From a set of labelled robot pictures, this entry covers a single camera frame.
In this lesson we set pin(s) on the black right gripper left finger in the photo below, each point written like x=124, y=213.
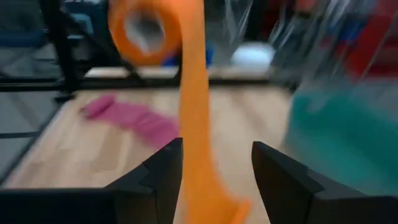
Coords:
x=124, y=205

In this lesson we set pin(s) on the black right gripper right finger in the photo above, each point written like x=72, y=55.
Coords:
x=311, y=202

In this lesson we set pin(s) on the pink elastic bandage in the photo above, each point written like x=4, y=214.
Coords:
x=136, y=119

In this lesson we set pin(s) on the orange elastic bandage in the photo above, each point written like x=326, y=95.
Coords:
x=194, y=109

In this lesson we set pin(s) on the teal plastic basket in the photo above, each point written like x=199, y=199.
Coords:
x=342, y=140

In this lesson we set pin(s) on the black aluminium table frame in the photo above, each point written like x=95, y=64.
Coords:
x=217, y=83

